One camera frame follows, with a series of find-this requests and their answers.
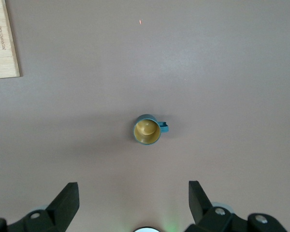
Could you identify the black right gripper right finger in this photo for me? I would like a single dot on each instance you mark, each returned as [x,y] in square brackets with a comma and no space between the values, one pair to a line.
[203,212]

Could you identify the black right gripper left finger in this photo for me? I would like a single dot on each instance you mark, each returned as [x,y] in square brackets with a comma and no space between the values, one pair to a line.
[60,210]

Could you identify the bamboo cutting board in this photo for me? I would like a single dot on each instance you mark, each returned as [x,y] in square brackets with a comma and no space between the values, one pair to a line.
[0,48]

